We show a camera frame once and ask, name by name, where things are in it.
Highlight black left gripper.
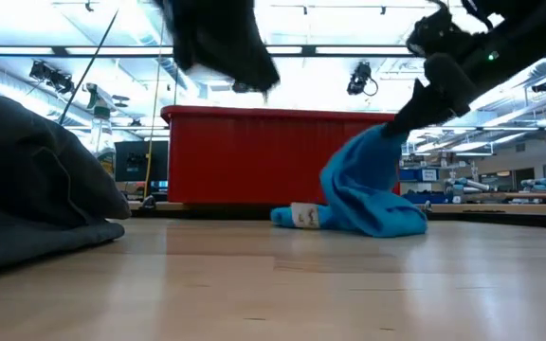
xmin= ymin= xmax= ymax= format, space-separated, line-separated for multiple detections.
xmin=152 ymin=0 xmax=282 ymax=96

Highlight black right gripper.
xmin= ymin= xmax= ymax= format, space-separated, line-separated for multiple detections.
xmin=381 ymin=51 xmax=481 ymax=138

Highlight turquoise blue garment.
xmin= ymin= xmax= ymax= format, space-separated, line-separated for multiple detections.
xmin=269 ymin=123 xmax=429 ymax=239

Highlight dark charcoal garment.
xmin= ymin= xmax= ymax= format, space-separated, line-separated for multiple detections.
xmin=0 ymin=89 xmax=133 ymax=228

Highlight dark blue-grey garment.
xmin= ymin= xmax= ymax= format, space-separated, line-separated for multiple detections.
xmin=0 ymin=207 xmax=126 ymax=275

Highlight red plastic laundry bin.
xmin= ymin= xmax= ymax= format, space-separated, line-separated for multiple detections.
xmin=160 ymin=104 xmax=402 ymax=206

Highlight black overhead crossbar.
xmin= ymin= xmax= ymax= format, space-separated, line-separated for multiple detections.
xmin=0 ymin=45 xmax=426 ymax=59

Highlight blue storage bin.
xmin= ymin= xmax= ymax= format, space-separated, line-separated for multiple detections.
xmin=400 ymin=191 xmax=449 ymax=205
xmin=398 ymin=168 xmax=440 ymax=184

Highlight black computer monitor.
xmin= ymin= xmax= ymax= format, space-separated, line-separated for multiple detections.
xmin=114 ymin=140 xmax=170 ymax=184

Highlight clear cleaner spray bottle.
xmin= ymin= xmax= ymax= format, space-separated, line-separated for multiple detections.
xmin=85 ymin=82 xmax=118 ymax=177

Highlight black overhead camera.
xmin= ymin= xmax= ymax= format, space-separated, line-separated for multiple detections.
xmin=346 ymin=61 xmax=379 ymax=98

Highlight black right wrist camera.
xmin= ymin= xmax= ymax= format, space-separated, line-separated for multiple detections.
xmin=405 ymin=4 xmax=474 ymax=59

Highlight yellow hanging cable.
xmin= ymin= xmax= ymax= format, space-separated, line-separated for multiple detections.
xmin=142 ymin=18 xmax=166 ymax=200

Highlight long black cable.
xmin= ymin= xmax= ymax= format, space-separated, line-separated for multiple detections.
xmin=57 ymin=9 xmax=120 ymax=128

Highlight black ceiling rail camera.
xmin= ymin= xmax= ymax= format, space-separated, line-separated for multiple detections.
xmin=28 ymin=60 xmax=76 ymax=95

